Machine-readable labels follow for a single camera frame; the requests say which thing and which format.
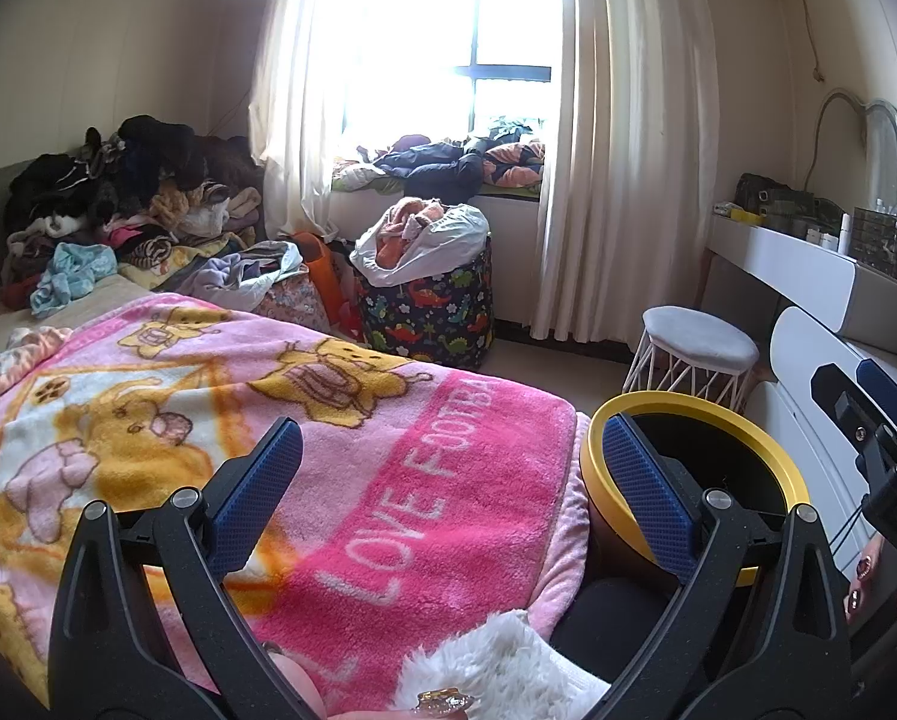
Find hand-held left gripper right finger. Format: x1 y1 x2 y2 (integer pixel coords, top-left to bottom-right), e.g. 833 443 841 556
568 412 854 720

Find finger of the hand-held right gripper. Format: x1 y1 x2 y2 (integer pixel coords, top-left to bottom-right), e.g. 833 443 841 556
810 364 880 470
855 358 897 445

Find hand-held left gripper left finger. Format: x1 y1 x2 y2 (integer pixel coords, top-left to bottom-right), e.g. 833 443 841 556
47 416 322 720

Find black bin with yellow rim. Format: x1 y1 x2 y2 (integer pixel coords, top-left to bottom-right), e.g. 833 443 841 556
579 391 808 593

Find person's right hand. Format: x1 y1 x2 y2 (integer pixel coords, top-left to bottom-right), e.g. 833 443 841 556
844 532 897 627

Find person's left hand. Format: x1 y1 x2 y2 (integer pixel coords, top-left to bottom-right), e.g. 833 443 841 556
264 640 472 720

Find white dressing table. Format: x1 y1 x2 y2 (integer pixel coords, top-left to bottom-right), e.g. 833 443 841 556
707 214 897 541

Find clear drawer organizer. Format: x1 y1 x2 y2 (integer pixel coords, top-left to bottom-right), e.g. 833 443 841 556
849 206 897 282

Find pink cartoon printed blanket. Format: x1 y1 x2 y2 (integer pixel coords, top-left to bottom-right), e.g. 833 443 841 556
0 292 592 713

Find white round stool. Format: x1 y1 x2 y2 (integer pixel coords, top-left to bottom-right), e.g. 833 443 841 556
622 305 760 413

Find floral fabric bag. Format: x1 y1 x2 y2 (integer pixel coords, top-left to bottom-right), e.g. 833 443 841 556
257 277 329 331

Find camouflage bag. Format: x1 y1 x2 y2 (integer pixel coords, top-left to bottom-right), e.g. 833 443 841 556
734 172 843 235

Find grey and white clothes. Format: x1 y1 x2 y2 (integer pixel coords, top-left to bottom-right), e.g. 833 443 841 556
152 241 303 312

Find orange bag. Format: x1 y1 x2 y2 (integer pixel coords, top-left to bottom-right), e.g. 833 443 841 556
292 232 359 338

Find dinosaur print laundry basket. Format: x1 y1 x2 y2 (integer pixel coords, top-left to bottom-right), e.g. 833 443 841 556
354 236 494 370

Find curved vanity mirror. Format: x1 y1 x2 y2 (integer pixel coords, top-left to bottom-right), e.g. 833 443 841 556
814 88 897 211

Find peach ruffled quilt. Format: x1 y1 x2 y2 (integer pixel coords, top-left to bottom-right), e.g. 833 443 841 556
0 326 70 413

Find light blue cloth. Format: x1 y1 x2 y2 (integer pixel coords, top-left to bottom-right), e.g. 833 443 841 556
29 242 119 318

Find white bag of clothes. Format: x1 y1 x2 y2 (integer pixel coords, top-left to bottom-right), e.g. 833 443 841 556
349 197 490 287

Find cream curtain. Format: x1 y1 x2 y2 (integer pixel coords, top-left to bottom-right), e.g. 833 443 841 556
527 0 719 350
249 0 389 241

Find pile of dark clothes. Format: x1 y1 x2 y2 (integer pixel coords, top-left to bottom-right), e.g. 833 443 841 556
2 115 265 293

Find clothes on window seat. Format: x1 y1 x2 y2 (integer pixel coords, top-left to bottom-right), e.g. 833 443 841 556
332 120 548 200

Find window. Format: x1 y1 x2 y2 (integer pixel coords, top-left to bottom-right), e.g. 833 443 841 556
328 0 577 158

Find wall cable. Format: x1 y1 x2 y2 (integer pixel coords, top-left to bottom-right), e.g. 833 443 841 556
793 0 828 83

